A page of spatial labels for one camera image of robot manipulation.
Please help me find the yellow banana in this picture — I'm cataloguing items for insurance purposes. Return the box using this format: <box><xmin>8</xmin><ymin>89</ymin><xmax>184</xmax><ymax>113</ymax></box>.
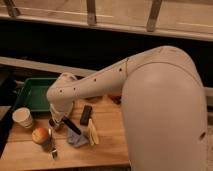
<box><xmin>88</xmin><ymin>119</ymin><xmax>99</xmax><ymax>145</ymax></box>

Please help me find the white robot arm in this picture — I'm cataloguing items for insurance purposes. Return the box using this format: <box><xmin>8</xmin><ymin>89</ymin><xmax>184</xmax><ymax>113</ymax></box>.
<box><xmin>47</xmin><ymin>46</ymin><xmax>207</xmax><ymax>171</ymax></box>

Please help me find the grey blue cloth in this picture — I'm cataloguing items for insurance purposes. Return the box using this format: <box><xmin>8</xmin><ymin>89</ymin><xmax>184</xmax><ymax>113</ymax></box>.
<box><xmin>67</xmin><ymin>129</ymin><xmax>89</xmax><ymax>148</ymax></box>

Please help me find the small metal cup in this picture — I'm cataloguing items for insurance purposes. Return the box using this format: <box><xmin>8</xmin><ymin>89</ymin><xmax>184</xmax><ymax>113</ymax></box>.
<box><xmin>49</xmin><ymin>118</ymin><xmax>63</xmax><ymax>131</ymax></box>

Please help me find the red yellow apple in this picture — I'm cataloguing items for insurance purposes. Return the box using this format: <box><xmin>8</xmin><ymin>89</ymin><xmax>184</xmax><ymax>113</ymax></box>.
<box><xmin>32</xmin><ymin>127</ymin><xmax>49</xmax><ymax>145</ymax></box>

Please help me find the green plastic tray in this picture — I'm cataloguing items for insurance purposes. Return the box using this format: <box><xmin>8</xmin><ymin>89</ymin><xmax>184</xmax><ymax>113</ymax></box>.
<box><xmin>12</xmin><ymin>78</ymin><xmax>55</xmax><ymax>113</ymax></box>

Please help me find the black rectangular block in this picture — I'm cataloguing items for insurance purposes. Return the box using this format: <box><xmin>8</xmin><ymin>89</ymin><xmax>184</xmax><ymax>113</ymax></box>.
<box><xmin>80</xmin><ymin>105</ymin><xmax>92</xmax><ymax>126</ymax></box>

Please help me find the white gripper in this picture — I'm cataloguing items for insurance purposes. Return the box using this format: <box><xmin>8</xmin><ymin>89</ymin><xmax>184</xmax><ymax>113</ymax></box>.
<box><xmin>50</xmin><ymin>102</ymin><xmax>74</xmax><ymax>124</ymax></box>

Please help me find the white paper cup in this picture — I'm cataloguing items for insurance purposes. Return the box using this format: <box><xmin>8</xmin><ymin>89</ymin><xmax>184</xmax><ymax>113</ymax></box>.
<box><xmin>12</xmin><ymin>107</ymin><xmax>34</xmax><ymax>128</ymax></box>

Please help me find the wooden table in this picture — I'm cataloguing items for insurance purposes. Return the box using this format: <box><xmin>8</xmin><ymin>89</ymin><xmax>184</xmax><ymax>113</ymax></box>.
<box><xmin>0</xmin><ymin>97</ymin><xmax>129</xmax><ymax>171</ymax></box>

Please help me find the orange bowl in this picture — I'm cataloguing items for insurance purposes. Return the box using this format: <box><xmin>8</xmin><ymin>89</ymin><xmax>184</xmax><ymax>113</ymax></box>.
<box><xmin>108</xmin><ymin>94</ymin><xmax>121</xmax><ymax>102</ymax></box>

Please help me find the metal spatula tool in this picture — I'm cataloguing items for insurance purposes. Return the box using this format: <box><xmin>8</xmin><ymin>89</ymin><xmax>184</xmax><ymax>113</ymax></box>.
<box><xmin>48</xmin><ymin>128</ymin><xmax>58</xmax><ymax>160</ymax></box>

